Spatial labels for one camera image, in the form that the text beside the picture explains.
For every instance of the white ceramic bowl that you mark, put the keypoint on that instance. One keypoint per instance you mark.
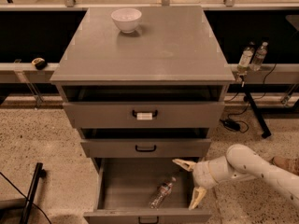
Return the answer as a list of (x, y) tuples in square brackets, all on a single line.
[(126, 19)]

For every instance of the grey middle drawer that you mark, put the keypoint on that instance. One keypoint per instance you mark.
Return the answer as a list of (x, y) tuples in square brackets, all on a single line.
[(145, 143)]

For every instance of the black frame bar with cable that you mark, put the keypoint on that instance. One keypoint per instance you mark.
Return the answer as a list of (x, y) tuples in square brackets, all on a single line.
[(26, 202)]

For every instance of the black stand leg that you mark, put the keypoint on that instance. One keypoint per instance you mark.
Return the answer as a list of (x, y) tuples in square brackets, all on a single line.
[(266, 132)]

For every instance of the black power adapter with cable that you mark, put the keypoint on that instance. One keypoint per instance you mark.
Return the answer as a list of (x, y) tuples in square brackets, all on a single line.
[(232, 125)]

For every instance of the grey drawer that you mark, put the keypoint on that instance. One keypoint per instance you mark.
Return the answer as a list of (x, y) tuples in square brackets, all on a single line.
[(145, 143), (179, 106), (127, 185)]

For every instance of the tan shoe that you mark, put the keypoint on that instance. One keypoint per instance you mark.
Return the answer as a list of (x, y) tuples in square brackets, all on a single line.
[(290, 165)]

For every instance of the clear plastic water bottle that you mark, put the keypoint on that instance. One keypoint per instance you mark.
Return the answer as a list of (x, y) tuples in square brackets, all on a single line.
[(162, 193)]

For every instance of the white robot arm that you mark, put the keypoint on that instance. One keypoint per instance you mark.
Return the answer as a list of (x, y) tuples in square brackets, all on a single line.
[(240, 163)]

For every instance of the grey bottom drawer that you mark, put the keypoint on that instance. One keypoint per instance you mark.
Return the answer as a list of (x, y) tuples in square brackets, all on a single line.
[(127, 185)]

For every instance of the grey drawer cabinet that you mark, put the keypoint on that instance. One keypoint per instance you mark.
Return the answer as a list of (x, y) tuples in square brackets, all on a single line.
[(171, 46)]

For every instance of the grey top drawer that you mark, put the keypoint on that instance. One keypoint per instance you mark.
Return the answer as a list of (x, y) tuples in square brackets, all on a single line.
[(179, 106)]

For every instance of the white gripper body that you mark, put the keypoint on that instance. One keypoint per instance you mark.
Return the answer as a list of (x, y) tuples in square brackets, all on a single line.
[(202, 174)]

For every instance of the water bottle on ledge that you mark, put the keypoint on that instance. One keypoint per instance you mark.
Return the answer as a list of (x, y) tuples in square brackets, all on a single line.
[(246, 57), (258, 57)]

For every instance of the white tape label on handle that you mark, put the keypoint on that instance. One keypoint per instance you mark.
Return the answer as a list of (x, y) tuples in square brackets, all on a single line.
[(144, 116)]

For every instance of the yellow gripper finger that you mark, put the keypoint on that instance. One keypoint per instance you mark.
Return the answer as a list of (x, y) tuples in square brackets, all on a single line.
[(186, 165), (198, 195)]

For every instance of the small tape measure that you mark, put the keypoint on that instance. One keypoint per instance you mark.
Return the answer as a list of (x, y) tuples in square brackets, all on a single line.
[(39, 63)]

